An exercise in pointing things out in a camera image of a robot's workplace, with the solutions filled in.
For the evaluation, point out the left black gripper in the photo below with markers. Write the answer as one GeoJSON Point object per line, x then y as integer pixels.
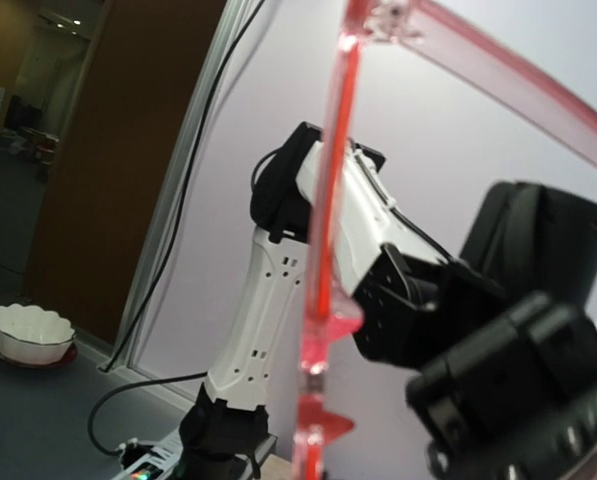
{"type": "Point", "coordinates": [515, 400]}

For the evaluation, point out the pink transparent sunglasses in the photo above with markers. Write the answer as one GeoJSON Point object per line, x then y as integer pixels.
{"type": "Point", "coordinates": [445, 39]}

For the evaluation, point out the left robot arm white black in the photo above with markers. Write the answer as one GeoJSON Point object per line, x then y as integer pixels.
{"type": "Point", "coordinates": [416, 301]}

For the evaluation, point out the white bowl on saucer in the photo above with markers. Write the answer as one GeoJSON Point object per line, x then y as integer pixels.
{"type": "Point", "coordinates": [34, 338]}

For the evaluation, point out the left aluminium corner post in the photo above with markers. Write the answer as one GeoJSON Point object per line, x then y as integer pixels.
{"type": "Point", "coordinates": [157, 252]}

